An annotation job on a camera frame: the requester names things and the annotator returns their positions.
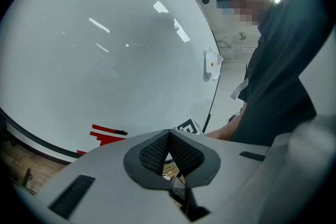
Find grey shoulder strap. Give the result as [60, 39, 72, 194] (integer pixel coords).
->
[230, 78, 249, 100]

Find red tape strips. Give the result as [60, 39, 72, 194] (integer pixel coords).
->
[76, 124, 128, 156]

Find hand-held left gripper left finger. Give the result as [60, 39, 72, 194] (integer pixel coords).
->
[34, 128, 171, 221]

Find person in dark shirt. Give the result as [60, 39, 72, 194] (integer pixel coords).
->
[230, 0, 330, 147]

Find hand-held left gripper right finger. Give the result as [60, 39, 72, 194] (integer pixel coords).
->
[167, 128, 272, 209]

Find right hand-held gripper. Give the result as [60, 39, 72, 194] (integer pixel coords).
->
[175, 118, 204, 136]

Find crumpled white paper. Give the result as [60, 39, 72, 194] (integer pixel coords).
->
[203, 47, 225, 83]

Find white whiteboard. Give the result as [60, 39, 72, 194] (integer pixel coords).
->
[0, 0, 224, 164]

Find person's right forearm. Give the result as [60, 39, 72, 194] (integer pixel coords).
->
[204, 114, 243, 141]

